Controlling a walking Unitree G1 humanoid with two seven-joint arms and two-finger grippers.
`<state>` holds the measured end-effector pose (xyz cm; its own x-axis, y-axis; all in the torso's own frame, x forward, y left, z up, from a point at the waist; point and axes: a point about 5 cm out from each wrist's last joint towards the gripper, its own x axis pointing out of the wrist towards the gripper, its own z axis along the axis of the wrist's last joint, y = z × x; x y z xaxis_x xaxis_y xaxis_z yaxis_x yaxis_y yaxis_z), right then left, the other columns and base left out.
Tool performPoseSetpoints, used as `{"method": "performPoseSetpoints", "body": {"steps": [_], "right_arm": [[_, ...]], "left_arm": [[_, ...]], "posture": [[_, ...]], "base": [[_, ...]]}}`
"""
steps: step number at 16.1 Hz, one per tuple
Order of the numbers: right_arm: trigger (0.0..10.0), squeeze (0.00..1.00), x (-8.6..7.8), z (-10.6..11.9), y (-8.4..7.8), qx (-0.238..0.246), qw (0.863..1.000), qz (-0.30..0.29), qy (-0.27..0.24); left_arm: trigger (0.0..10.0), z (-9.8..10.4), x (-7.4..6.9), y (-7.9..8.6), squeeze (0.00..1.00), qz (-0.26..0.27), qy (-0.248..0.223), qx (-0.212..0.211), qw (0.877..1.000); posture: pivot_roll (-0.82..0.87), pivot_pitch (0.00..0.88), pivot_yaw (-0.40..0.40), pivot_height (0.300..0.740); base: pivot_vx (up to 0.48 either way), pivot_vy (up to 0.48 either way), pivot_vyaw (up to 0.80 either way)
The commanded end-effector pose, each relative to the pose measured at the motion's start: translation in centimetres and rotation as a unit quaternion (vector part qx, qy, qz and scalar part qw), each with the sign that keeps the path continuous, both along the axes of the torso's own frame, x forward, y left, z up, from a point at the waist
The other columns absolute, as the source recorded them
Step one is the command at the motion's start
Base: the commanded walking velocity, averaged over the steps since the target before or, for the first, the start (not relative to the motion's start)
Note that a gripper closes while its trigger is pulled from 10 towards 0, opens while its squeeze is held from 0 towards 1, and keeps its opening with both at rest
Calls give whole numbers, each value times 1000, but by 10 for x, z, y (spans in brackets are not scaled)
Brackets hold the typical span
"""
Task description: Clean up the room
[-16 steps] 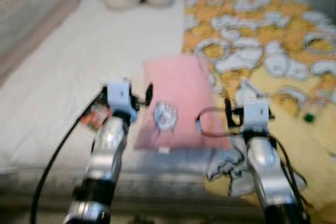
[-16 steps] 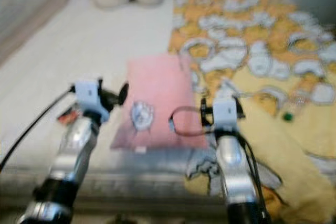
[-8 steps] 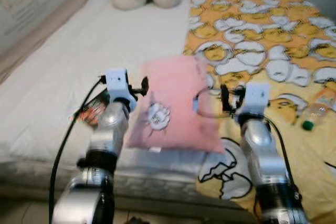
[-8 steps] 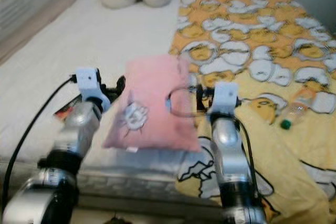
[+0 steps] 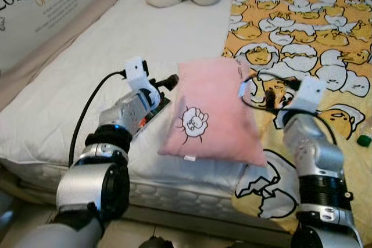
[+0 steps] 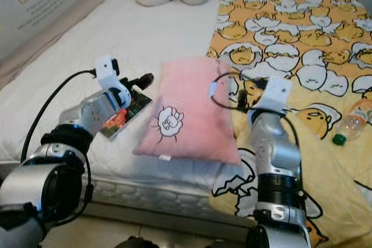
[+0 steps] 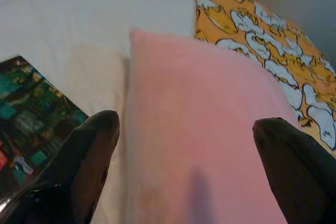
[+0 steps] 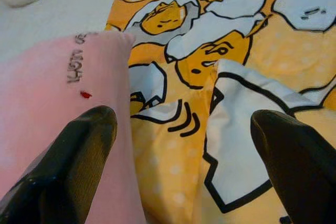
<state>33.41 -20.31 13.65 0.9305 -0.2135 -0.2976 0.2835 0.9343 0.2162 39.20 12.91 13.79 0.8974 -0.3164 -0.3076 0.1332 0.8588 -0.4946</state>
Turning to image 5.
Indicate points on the pink pillow with fist print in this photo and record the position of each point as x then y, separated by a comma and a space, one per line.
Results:
215, 114

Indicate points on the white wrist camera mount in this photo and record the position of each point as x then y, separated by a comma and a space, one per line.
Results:
311, 94
138, 74

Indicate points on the white quilted mattress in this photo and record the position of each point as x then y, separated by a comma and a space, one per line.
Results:
116, 45

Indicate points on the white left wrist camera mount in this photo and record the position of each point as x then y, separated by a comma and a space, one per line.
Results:
138, 74

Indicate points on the clear bottle with green cap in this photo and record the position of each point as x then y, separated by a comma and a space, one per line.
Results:
364, 139

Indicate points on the beige bed frame rail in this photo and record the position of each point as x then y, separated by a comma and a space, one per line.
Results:
52, 45

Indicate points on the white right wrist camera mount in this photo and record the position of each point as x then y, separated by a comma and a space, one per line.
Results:
311, 94

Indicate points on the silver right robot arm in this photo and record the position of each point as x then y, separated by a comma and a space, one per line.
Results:
314, 149

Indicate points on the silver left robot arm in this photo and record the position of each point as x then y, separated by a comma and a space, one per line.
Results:
96, 187

